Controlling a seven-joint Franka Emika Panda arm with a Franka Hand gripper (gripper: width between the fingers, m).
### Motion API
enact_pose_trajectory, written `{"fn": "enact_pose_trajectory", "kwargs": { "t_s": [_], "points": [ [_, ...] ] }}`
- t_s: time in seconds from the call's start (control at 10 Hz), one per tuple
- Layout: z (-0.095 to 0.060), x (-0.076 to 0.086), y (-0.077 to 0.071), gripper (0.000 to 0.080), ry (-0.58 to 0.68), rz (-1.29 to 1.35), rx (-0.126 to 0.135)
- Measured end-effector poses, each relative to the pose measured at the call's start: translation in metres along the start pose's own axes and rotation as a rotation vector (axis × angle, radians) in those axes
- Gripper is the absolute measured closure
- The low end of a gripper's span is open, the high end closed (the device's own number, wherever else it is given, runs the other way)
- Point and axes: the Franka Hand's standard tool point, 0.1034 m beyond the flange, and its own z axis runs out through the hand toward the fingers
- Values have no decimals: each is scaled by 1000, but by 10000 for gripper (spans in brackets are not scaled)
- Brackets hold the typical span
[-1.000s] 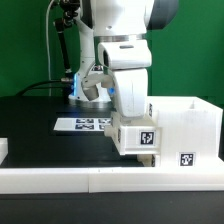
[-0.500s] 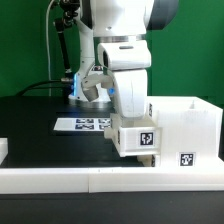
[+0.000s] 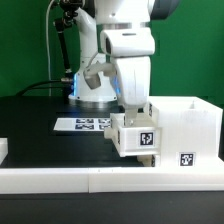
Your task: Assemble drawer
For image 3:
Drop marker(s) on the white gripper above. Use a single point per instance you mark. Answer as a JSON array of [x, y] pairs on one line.
[[129, 51]]

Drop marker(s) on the white front drawer box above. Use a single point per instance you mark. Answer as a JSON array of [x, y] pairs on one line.
[[149, 160]]

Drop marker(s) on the white fence rail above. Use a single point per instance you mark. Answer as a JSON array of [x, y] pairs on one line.
[[94, 180], [3, 149]]

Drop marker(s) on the white drawer cabinet frame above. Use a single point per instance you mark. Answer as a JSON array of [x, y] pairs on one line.
[[190, 130]]

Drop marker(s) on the marker sheet on table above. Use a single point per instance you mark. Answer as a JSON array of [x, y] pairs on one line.
[[81, 124]]

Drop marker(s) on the white left fence rail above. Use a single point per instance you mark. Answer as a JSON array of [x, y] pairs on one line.
[[3, 149]]

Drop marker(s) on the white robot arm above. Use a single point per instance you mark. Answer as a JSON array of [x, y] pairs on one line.
[[92, 17]]

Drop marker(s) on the white front fence rail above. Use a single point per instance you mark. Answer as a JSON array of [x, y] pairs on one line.
[[94, 180]]

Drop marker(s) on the white drawer box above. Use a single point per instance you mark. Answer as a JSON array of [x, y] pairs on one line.
[[149, 160], [142, 138]]

